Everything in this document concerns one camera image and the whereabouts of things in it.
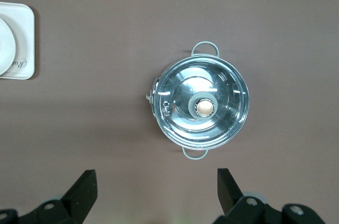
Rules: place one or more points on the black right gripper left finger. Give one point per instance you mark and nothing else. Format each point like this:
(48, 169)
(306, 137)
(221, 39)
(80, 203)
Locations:
(79, 195)

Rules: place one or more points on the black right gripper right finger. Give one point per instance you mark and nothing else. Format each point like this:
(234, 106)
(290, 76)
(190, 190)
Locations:
(229, 192)

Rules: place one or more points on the glass lid with gold knob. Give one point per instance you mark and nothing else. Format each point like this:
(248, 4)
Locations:
(202, 105)

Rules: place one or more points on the beige rabbit print tray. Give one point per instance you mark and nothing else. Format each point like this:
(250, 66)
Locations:
(25, 36)

